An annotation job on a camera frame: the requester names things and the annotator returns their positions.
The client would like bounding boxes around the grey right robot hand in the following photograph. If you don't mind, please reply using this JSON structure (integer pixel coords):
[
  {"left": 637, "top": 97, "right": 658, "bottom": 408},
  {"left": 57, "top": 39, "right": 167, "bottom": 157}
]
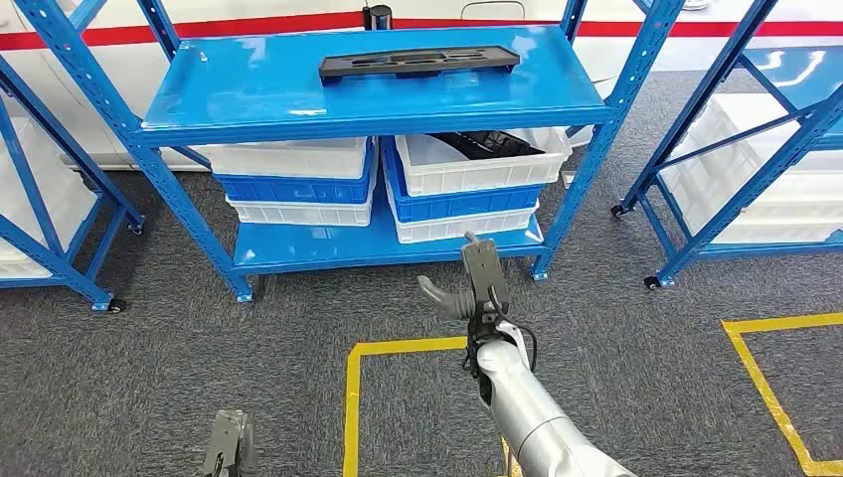
[{"left": 417, "top": 232, "right": 479, "bottom": 324}]

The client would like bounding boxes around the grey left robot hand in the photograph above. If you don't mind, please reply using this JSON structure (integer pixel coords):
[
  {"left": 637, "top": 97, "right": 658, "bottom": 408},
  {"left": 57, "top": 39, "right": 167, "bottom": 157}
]
[{"left": 236, "top": 420, "right": 260, "bottom": 477}]

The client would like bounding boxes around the long black plastic part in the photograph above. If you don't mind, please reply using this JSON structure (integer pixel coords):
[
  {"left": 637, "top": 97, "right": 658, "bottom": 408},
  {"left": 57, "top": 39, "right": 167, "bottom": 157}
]
[{"left": 319, "top": 44, "right": 522, "bottom": 85}]

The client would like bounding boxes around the black plastic part in crate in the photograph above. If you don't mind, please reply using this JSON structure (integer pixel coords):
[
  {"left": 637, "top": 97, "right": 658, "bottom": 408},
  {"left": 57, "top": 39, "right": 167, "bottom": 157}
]
[{"left": 427, "top": 129, "right": 547, "bottom": 162}]

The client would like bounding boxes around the blue metal shelf rack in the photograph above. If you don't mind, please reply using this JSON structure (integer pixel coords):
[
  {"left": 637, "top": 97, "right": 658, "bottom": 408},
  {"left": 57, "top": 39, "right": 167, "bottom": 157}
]
[
  {"left": 13, "top": 0, "right": 686, "bottom": 304},
  {"left": 0, "top": 56, "right": 147, "bottom": 314},
  {"left": 608, "top": 0, "right": 843, "bottom": 291}
]

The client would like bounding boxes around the blue plastic crate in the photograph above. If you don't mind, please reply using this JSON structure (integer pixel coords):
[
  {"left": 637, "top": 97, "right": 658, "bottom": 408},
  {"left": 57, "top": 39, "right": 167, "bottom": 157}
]
[
  {"left": 212, "top": 141, "right": 382, "bottom": 206},
  {"left": 380, "top": 136, "right": 546, "bottom": 224}
]

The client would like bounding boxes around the yellow floor tape square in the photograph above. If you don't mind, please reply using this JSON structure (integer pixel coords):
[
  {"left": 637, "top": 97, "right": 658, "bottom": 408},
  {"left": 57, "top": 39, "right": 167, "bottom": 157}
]
[
  {"left": 721, "top": 312, "right": 843, "bottom": 477},
  {"left": 342, "top": 335, "right": 523, "bottom": 477}
]

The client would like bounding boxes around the white plastic crate stack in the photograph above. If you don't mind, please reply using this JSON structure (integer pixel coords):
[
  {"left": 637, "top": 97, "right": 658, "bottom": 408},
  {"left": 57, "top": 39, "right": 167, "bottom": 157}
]
[
  {"left": 0, "top": 116, "right": 101, "bottom": 279},
  {"left": 658, "top": 91, "right": 843, "bottom": 246}
]

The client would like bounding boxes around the red barrier belt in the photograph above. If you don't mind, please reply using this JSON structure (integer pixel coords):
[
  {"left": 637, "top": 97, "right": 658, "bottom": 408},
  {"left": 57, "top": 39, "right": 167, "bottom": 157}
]
[{"left": 393, "top": 18, "right": 843, "bottom": 39}]

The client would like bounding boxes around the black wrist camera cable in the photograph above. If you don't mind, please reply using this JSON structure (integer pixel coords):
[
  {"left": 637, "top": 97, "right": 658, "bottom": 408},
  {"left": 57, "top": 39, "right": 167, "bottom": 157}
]
[{"left": 487, "top": 286, "right": 539, "bottom": 374}]

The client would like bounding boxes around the black barrier post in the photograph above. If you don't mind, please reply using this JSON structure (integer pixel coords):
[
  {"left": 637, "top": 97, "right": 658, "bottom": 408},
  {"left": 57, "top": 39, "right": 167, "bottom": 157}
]
[{"left": 362, "top": 3, "right": 395, "bottom": 32}]

